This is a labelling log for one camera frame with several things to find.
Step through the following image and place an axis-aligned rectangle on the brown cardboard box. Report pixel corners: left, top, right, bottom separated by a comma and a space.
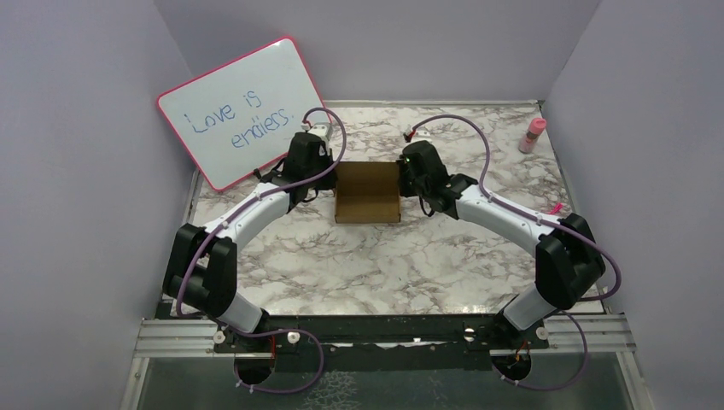
334, 161, 401, 224

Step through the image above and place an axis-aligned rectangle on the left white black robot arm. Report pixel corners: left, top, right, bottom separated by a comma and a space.
163, 123, 336, 351

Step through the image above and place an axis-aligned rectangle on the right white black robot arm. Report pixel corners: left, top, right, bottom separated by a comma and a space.
397, 141, 605, 348

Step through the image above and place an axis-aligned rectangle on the pink framed whiteboard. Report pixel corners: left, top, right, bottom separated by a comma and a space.
156, 37, 331, 191

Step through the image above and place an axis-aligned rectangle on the pink glitter bottle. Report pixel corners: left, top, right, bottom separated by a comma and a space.
518, 118, 547, 154

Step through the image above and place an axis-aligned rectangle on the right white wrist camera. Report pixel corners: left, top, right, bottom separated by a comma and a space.
411, 134, 432, 144

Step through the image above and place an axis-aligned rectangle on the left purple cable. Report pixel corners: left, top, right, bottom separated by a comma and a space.
175, 107, 348, 395

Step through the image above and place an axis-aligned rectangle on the purple cable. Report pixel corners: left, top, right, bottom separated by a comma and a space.
402, 114, 623, 393
175, 107, 348, 395

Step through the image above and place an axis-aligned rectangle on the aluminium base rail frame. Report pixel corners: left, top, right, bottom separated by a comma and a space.
120, 102, 654, 410

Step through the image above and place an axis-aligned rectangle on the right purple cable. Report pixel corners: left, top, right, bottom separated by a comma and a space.
402, 114, 623, 393

